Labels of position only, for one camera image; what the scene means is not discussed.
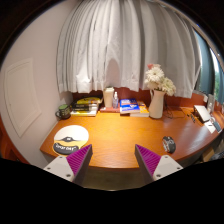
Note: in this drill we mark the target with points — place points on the blue box on books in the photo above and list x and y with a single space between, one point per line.
128 106

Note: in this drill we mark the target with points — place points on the white wall panel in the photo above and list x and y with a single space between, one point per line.
20 95

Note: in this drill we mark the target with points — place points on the white curtain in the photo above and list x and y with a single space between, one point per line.
111 42

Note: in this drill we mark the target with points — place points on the dark green mug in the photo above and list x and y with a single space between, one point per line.
63 112

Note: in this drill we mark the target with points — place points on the white cylindrical container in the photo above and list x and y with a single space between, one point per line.
108 96

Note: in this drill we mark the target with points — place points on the white ceramic vase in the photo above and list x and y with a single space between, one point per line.
156 105

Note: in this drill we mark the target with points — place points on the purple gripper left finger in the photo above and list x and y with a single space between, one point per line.
73 167

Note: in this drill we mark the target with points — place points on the clear sanitizer bottle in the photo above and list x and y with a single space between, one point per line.
115 100

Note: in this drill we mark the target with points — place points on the white laptop device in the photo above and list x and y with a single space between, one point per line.
201 112

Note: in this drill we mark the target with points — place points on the stack of books left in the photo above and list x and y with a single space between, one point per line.
86 106

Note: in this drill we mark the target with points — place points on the white flower bouquet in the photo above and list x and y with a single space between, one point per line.
156 80

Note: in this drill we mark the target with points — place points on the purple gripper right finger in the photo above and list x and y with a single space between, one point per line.
154 167

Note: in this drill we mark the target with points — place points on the black computer mouse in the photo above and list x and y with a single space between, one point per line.
169 144

